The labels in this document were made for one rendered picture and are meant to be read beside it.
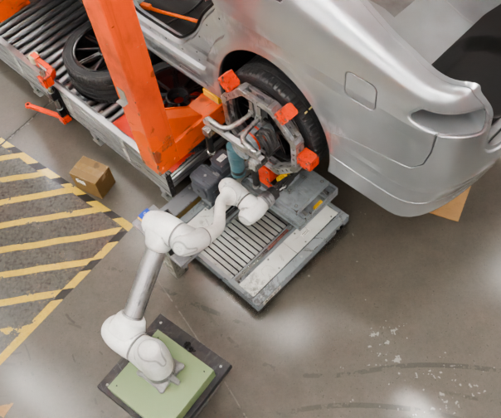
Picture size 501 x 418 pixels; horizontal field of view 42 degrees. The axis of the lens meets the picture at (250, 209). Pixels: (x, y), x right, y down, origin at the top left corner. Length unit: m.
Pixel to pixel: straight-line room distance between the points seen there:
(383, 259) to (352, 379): 0.78
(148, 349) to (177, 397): 0.32
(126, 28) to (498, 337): 2.56
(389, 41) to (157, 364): 1.78
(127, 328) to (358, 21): 1.76
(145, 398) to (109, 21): 1.80
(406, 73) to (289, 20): 0.59
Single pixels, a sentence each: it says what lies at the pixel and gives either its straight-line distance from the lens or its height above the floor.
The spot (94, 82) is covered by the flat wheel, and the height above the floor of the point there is 0.48.
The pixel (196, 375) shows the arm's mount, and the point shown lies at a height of 0.38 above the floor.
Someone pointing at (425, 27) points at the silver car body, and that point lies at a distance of 3.90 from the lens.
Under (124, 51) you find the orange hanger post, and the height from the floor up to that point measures 1.47.
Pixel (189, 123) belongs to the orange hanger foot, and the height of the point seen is 0.71.
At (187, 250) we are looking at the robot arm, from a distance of 2.94.
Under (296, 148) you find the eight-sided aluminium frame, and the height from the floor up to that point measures 0.94.
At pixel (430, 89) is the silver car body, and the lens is 2.62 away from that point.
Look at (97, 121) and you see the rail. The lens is 4.43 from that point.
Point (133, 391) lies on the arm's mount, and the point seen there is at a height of 0.38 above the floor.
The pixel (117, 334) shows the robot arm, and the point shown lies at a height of 0.62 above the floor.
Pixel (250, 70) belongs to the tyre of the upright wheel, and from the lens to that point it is 3.38.
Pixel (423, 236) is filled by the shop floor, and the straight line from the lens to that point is 4.13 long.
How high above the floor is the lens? 3.51
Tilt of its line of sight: 56 degrees down
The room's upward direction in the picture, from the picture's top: 9 degrees counter-clockwise
